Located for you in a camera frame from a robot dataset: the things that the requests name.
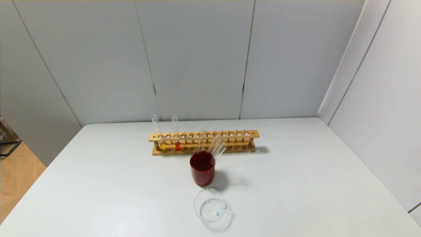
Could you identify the test tube with red pigment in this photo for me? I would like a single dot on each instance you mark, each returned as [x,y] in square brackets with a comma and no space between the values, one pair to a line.
[175,128]

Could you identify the test tube with yellow pigment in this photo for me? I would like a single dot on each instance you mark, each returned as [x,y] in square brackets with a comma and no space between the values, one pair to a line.
[158,130]

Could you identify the wooden test tube rack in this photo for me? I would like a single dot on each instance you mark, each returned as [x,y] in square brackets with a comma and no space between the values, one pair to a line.
[204,134]

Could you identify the red plastic cup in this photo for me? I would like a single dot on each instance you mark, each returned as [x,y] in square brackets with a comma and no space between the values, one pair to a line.
[202,174]

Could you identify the empty glass test tube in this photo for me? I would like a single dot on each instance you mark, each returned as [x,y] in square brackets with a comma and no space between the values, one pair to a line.
[202,140]
[219,152]
[215,144]

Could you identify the dark metal frame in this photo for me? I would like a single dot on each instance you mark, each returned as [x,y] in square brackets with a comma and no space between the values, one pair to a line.
[6,138]

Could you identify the clear glass beaker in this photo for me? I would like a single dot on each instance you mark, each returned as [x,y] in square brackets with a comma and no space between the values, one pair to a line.
[210,207]

